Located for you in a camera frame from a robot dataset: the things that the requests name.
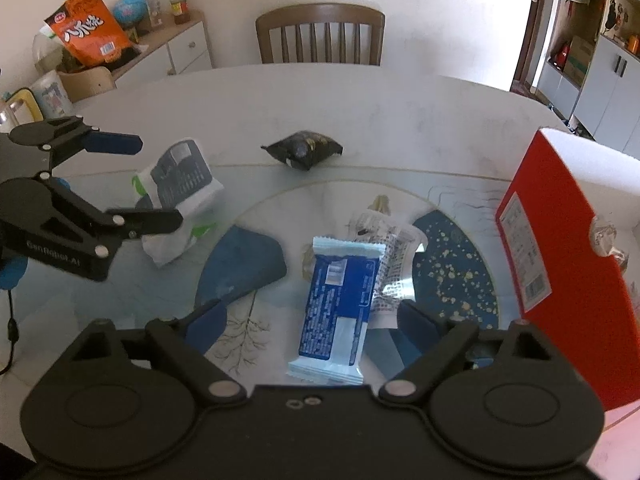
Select white grey green pouch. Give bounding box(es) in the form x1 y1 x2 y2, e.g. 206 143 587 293
132 138 224 268

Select blue white snack packet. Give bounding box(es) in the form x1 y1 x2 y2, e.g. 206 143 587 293
288 237 385 386

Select black snack packet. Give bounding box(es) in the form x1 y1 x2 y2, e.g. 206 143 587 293
262 130 343 171

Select clear printed wrapper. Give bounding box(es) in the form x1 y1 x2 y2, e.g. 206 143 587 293
348 209 428 330

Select blue patterned table mat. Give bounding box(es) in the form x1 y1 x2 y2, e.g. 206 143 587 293
1 174 500 385

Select orange snack bag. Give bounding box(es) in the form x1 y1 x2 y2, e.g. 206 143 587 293
44 0 138 70

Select white drawer sideboard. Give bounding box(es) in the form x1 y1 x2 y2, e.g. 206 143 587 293
60 8 214 104

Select blue globe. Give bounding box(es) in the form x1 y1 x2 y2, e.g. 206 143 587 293
112 0 148 29

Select red lidded jar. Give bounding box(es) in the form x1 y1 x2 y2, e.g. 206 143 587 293
169 0 190 25

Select red white cardboard box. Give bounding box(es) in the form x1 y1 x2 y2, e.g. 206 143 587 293
496 128 639 410

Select cardboard box in shelf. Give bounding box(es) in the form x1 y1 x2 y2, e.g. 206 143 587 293
563 36 594 87

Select wooden chair by wall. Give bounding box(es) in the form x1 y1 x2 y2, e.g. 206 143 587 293
255 2 386 66

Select white wall cabinets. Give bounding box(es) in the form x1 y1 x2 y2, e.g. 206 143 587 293
537 37 639 158

